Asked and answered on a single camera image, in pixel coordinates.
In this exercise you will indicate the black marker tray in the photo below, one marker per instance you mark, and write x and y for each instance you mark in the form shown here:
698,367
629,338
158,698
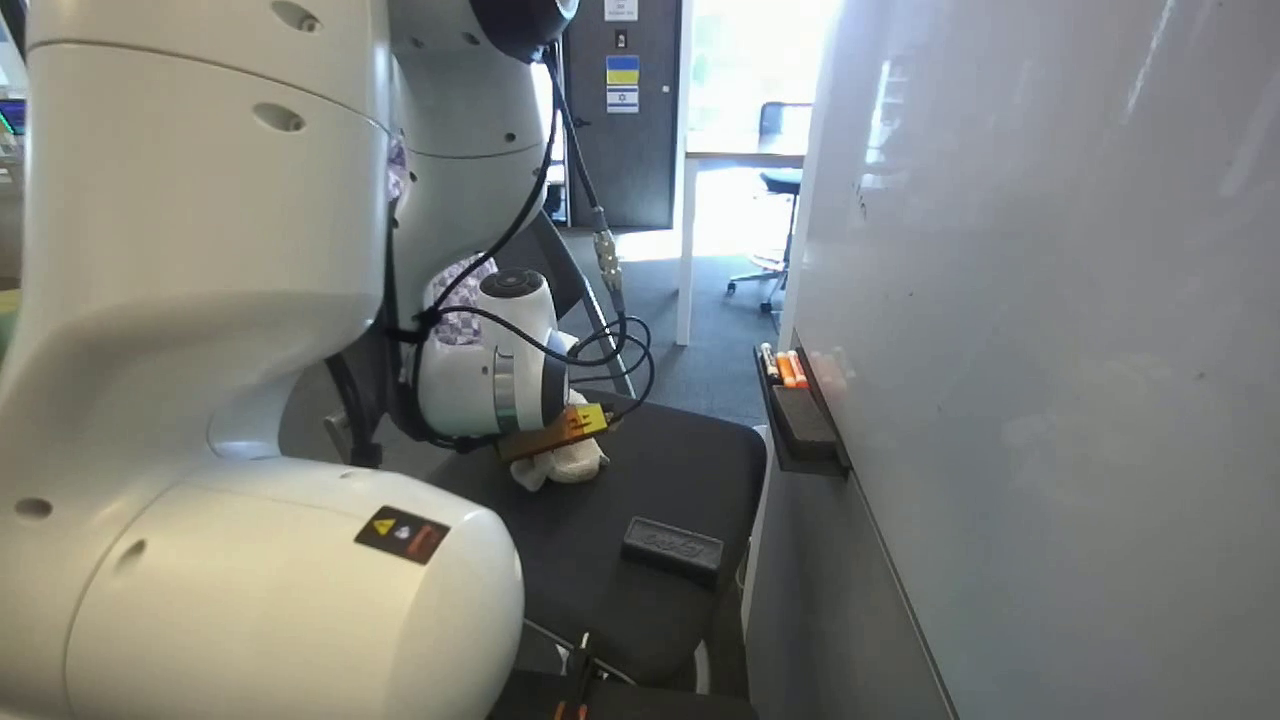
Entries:
799,420

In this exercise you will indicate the orange marker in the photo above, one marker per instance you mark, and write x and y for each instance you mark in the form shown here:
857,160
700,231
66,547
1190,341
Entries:
791,371

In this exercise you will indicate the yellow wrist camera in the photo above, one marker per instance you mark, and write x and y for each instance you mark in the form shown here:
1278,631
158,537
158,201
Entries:
574,427

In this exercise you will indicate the black whiteboard eraser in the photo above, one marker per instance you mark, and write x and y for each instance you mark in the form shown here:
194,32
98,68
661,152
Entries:
675,547

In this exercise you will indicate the black mesh stool right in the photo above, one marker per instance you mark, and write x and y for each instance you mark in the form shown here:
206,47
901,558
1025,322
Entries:
783,144

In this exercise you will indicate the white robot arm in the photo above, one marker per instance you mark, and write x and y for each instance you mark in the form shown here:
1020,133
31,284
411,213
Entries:
219,199

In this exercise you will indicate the dark gray door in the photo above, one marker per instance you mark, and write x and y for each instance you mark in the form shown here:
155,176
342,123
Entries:
622,65

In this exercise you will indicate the white cream cloth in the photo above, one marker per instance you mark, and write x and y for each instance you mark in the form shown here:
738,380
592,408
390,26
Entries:
561,464

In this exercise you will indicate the whiteboard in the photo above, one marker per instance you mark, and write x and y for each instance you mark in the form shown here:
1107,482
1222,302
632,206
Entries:
1039,276

